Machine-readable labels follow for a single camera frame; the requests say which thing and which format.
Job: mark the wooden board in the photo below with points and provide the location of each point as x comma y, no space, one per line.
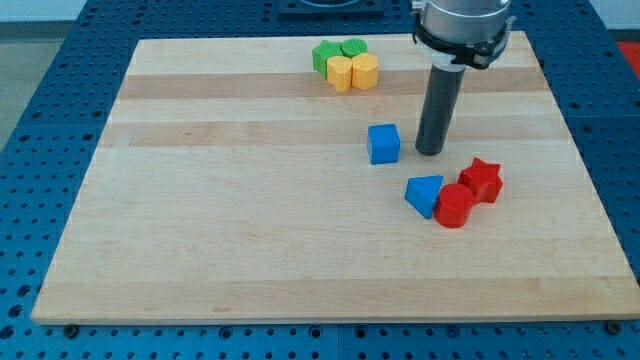
232,184

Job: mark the blue cube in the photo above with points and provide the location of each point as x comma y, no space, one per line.
383,144

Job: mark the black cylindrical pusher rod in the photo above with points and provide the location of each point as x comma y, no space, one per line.
439,103

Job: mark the red star block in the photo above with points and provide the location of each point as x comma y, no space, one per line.
483,179

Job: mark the green star block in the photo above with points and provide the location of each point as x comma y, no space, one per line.
322,52

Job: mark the yellow heart block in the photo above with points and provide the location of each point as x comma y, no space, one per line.
339,72

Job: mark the blue triangular prism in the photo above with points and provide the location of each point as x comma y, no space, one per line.
422,193

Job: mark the yellow hexagon block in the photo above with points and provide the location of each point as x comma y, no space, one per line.
365,71

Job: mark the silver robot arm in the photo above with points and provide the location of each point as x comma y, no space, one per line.
455,35

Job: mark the red cylinder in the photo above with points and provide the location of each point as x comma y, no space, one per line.
454,205

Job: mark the green cylinder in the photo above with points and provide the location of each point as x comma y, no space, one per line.
353,47

